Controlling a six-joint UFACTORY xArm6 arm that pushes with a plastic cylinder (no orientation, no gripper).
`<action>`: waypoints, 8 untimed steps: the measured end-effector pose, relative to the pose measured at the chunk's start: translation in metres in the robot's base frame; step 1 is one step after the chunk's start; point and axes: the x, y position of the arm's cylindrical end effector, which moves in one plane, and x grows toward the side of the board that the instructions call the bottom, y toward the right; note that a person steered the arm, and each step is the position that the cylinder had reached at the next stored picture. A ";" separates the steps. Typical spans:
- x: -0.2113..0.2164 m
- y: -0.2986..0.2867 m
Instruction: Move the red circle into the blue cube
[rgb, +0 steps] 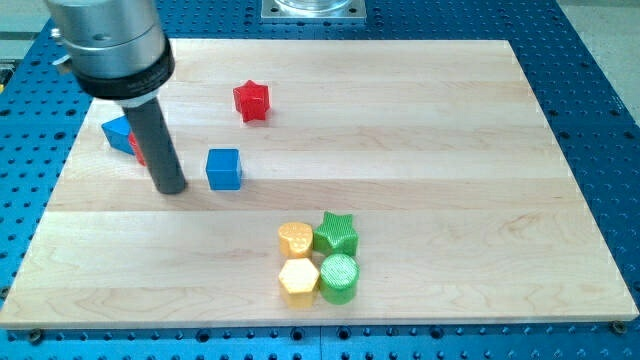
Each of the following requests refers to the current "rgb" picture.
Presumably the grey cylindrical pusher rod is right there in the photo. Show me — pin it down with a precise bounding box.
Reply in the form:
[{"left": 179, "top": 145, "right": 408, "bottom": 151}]
[{"left": 123, "top": 98, "right": 187, "bottom": 194}]

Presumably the red circle block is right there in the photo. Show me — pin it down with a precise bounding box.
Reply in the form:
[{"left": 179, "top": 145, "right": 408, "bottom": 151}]
[{"left": 128, "top": 131, "right": 146, "bottom": 167}]

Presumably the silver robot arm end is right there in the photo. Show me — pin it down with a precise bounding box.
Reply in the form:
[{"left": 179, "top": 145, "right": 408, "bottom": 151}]
[{"left": 46, "top": 0, "right": 175, "bottom": 108}]

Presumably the blue cube block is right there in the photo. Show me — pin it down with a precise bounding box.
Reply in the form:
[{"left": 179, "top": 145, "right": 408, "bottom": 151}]
[{"left": 205, "top": 148, "right": 242, "bottom": 191}]

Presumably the light wooden board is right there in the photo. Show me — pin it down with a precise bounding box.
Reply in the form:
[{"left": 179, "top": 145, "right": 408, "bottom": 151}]
[{"left": 1, "top": 39, "right": 638, "bottom": 329}]

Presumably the green star block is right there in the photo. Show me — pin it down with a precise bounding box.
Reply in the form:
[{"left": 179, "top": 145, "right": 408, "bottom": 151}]
[{"left": 313, "top": 211, "right": 359, "bottom": 256}]

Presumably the yellow heart block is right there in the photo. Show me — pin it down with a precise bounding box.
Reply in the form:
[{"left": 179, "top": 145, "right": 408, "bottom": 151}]
[{"left": 278, "top": 222, "right": 313, "bottom": 259}]

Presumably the green cylinder block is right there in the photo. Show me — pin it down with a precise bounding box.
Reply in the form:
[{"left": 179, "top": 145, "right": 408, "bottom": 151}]
[{"left": 319, "top": 254, "right": 360, "bottom": 305}]

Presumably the yellow hexagon block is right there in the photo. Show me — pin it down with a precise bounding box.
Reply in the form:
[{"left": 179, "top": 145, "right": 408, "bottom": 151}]
[{"left": 278, "top": 258, "right": 320, "bottom": 308}]

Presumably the red star block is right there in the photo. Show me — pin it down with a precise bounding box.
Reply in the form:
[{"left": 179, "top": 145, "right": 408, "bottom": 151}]
[{"left": 233, "top": 80, "right": 270, "bottom": 123}]

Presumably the blue angular block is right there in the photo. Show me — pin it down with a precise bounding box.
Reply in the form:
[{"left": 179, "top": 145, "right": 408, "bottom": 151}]
[{"left": 101, "top": 116, "right": 134, "bottom": 155}]

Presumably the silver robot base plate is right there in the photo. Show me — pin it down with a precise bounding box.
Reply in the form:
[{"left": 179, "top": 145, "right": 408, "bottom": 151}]
[{"left": 261, "top": 0, "right": 367, "bottom": 21}]

